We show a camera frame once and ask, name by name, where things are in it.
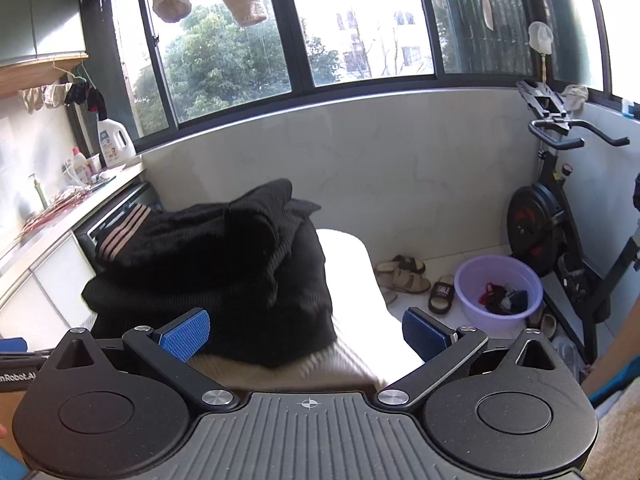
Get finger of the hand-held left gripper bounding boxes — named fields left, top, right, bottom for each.
left=0, top=337, right=55, bottom=362

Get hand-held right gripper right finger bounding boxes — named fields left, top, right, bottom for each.
left=371, top=307, right=565, bottom=411

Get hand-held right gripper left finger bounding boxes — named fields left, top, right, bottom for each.
left=50, top=307, right=243, bottom=411

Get black ribbed knit sweater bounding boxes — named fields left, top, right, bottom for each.
left=81, top=178, right=337, bottom=368

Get cream towel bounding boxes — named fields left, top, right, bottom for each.
left=186, top=332, right=383, bottom=397

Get small clothes in basin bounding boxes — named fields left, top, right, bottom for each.
left=477, top=282, right=529, bottom=316

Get black slipper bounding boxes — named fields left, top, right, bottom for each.
left=427, top=274, right=457, bottom=316

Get beige sandal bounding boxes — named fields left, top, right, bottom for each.
left=375, top=266, right=432, bottom=295
left=376, top=255, right=427, bottom=275

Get white counter cabinet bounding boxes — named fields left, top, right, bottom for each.
left=0, top=162, right=151, bottom=341

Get purple plastic basin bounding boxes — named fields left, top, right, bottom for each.
left=454, top=255, right=544, bottom=333

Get tan slipper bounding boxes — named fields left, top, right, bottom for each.
left=526, top=310, right=558, bottom=341

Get pile of red white hangers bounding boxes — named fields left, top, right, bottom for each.
left=17, top=186, right=96, bottom=238

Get black built-in appliance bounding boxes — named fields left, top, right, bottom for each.
left=86, top=182, right=153, bottom=248

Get green pump bottle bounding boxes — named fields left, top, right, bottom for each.
left=27, top=172, right=51, bottom=211

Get black exercise bike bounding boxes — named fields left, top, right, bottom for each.
left=505, top=79, right=640, bottom=367

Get person's bare leg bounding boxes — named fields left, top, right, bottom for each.
left=581, top=300, right=640, bottom=397

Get white bottle with pink cap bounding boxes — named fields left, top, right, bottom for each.
left=72, top=146, right=90, bottom=183

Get white laundry detergent bottle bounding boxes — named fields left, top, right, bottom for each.
left=96, top=116, right=137, bottom=168

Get black red hanging garment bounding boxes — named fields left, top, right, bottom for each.
left=65, top=80, right=108, bottom=113

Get white hanging undergarment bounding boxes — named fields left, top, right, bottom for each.
left=19, top=84, right=75, bottom=115

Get white mesh net on pole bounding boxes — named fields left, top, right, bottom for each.
left=528, top=21, right=554, bottom=81

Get grey upper cabinet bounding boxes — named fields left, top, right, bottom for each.
left=0, top=0, right=90, bottom=68

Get dark window frame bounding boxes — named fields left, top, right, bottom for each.
left=77, top=0, right=640, bottom=156

